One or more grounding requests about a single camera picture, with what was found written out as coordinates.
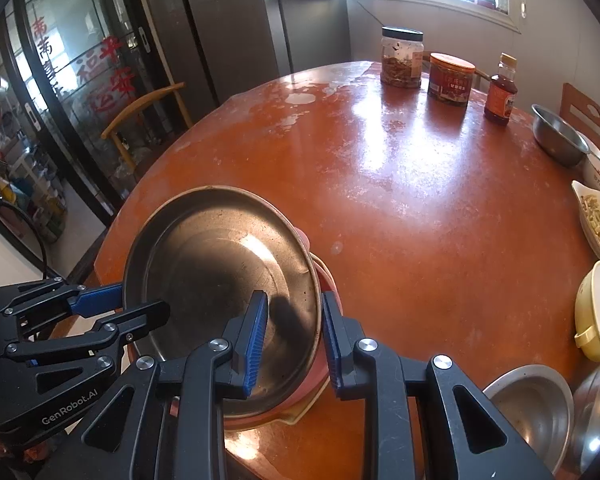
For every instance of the white ceramic bowl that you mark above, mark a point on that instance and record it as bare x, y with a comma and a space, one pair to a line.
591, 171

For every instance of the steel bowl at back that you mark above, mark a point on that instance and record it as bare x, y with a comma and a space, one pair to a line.
557, 138

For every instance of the red jar orange lid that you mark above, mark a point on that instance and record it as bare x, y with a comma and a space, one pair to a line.
450, 78

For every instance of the yellow shell-shaped plate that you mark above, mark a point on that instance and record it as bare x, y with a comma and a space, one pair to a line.
293, 367

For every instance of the pink bear-shaped plate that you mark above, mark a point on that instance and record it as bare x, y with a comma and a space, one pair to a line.
207, 278

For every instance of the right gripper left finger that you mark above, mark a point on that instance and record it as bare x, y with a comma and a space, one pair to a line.
247, 335

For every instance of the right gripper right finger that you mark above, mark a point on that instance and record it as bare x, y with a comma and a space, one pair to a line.
340, 335

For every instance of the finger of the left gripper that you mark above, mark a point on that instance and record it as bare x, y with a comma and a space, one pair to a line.
90, 302
116, 330

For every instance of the grey refrigerator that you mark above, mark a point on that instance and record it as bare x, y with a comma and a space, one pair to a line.
219, 48

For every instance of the small steel bowl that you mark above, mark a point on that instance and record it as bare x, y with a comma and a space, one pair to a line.
538, 403

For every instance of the shallow steel pan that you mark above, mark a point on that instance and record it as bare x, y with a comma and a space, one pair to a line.
219, 207

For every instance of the glass display cabinet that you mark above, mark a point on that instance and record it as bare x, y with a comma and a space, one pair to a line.
75, 65

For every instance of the wooden chair back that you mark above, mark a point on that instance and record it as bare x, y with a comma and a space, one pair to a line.
581, 112

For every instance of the yellow bowl with handle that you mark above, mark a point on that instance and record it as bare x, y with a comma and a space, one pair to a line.
587, 315

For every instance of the brown sauce bottle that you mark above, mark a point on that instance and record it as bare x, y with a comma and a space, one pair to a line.
502, 91

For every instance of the clear jar black lid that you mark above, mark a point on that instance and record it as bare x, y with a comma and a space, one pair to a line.
401, 57

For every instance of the large steel bowl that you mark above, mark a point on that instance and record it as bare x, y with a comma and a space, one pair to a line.
585, 440

